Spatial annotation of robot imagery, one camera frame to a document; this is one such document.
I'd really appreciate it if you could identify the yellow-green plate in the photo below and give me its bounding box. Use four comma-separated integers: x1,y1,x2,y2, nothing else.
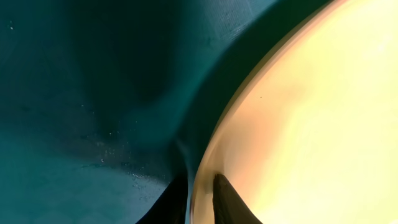
190,0,397,224

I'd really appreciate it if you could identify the blue plastic tray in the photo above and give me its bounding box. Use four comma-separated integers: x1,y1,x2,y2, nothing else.
1,0,325,223

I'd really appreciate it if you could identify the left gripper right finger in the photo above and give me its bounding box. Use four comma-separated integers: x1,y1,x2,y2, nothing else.
212,174,262,224

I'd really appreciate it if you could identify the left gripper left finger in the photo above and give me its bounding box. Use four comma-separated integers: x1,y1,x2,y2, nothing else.
136,174,188,224

